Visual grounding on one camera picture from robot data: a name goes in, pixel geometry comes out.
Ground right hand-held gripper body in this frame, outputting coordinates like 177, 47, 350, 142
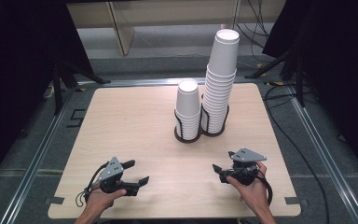
227, 147, 268, 187

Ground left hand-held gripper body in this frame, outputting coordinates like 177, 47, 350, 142
88, 157, 138, 198

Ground black wire cup holder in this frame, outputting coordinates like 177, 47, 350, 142
172, 92, 231, 145

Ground tall stack of white cups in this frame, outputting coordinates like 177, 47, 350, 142
200, 28, 241, 134

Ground person's left hand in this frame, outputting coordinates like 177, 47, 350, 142
84, 188, 128, 217

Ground person's right hand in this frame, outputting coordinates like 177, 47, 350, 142
226, 161, 270, 217

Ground short stack of white cups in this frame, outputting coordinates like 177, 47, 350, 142
174, 78, 202, 141

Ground yellow tape bits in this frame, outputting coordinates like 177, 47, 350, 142
255, 63, 285, 87

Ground black metal stand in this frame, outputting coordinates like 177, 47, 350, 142
51, 59, 112, 116
243, 46, 306, 108

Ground black curtain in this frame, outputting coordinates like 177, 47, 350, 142
0, 0, 95, 194
262, 0, 358, 185

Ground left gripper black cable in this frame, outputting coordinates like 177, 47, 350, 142
75, 161, 110, 208

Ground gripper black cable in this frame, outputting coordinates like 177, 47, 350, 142
255, 173, 274, 207
75, 161, 110, 208

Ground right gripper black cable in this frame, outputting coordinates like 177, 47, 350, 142
255, 173, 274, 207

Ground long black floor cable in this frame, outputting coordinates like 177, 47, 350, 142
263, 83, 331, 224

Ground metal floor rail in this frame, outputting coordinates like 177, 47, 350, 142
76, 77, 264, 88
0, 88, 77, 224
285, 85, 358, 224

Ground black wall cables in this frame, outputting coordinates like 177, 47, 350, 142
235, 0, 270, 63

